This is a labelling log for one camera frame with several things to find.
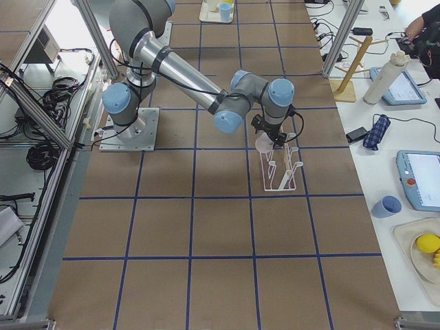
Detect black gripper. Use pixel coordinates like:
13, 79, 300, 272
251, 115, 287, 146

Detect pale pink plastic cup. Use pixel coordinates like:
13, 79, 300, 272
255, 132, 274, 154

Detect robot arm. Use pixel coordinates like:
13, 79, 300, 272
109, 1, 295, 146

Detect light blue cup front right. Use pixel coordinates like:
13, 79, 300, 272
219, 3, 232, 23

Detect blue cup on side table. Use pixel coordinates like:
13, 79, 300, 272
371, 195, 402, 218

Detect pale green plastic cup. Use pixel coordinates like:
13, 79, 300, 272
206, 0, 219, 12

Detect wooden mug tree stand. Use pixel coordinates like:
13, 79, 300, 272
329, 36, 388, 102

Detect black power adapter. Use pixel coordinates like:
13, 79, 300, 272
346, 126, 369, 144

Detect blue plaid folded umbrella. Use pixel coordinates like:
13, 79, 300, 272
362, 115, 391, 151

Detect cream Rabbit tray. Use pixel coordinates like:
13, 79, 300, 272
199, 1, 235, 24

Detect far blue teach pendant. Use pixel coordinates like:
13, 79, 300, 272
382, 71, 427, 106

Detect blue teach pendant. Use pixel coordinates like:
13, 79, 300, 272
396, 150, 439, 212
382, 71, 427, 106

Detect cream cylindrical bottle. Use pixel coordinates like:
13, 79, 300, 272
363, 50, 410, 105

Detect near blue teach pendant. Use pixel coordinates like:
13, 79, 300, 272
396, 150, 439, 212

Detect person at side table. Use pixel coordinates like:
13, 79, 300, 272
406, 4, 439, 78

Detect yellow lemon toy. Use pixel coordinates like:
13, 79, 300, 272
415, 234, 440, 254

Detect cream plate on side table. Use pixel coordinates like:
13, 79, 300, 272
410, 235, 439, 284

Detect beige control box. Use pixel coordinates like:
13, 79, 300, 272
24, 25, 60, 64

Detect white wire cup rack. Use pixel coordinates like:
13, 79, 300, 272
259, 143, 303, 193

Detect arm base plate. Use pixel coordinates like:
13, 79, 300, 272
99, 107, 160, 152

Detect aluminium frame post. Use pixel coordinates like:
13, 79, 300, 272
322, 0, 364, 78

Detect coiled black cables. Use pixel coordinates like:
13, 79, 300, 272
26, 140, 58, 171

